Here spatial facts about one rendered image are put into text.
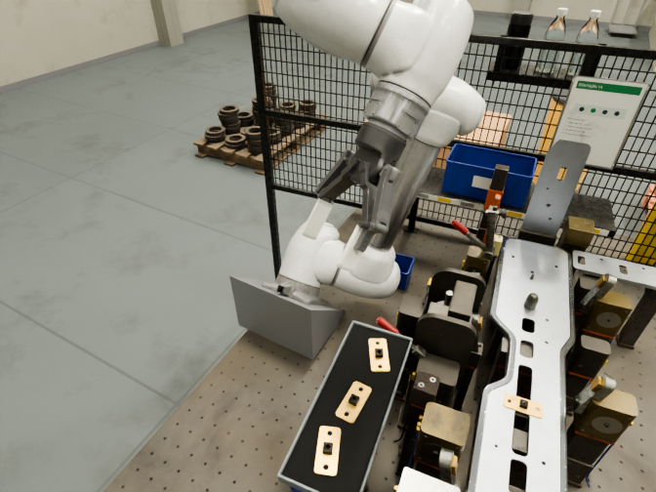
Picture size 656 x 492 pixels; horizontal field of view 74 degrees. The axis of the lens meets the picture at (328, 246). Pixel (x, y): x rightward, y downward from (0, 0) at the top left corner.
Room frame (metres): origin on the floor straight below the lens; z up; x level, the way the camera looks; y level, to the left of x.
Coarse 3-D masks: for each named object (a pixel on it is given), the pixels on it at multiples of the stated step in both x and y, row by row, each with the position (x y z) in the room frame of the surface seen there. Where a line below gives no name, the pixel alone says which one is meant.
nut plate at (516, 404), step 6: (504, 396) 0.58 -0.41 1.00; (510, 396) 0.58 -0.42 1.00; (516, 396) 0.58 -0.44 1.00; (504, 402) 0.56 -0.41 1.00; (510, 402) 0.56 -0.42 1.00; (516, 402) 0.56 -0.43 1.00; (528, 402) 0.56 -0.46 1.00; (534, 402) 0.56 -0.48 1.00; (510, 408) 0.55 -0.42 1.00; (516, 408) 0.55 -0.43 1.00; (522, 408) 0.55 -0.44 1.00; (528, 408) 0.55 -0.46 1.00; (534, 408) 0.55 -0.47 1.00; (540, 408) 0.55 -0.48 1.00; (528, 414) 0.53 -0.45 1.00; (534, 414) 0.53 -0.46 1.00; (540, 414) 0.53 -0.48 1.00
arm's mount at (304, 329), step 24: (240, 288) 1.04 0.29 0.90; (264, 288) 1.02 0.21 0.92; (240, 312) 1.05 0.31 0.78; (264, 312) 1.00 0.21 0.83; (288, 312) 0.95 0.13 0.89; (312, 312) 0.92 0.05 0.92; (336, 312) 1.05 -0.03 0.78; (264, 336) 1.00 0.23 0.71; (288, 336) 0.95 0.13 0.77; (312, 336) 0.91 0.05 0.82
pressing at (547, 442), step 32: (544, 256) 1.09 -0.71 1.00; (512, 288) 0.94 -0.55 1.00; (544, 288) 0.94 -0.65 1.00; (512, 320) 0.81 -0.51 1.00; (544, 320) 0.81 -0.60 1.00; (512, 352) 0.70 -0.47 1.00; (544, 352) 0.70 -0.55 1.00; (512, 384) 0.61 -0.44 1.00; (544, 384) 0.61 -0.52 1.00; (480, 416) 0.53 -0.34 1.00; (512, 416) 0.53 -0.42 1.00; (544, 416) 0.53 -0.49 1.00; (480, 448) 0.45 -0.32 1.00; (544, 448) 0.46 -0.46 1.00; (480, 480) 0.39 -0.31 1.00; (544, 480) 0.39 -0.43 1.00
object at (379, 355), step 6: (372, 342) 0.61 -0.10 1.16; (384, 342) 0.61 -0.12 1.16; (372, 348) 0.59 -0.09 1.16; (378, 348) 0.58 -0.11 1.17; (384, 348) 0.59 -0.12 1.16; (372, 354) 0.57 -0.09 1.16; (378, 354) 0.57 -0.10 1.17; (384, 354) 0.57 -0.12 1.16; (372, 360) 0.56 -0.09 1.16; (378, 360) 0.56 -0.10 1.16; (384, 360) 0.56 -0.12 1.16; (372, 366) 0.54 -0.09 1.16; (384, 366) 0.54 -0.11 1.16
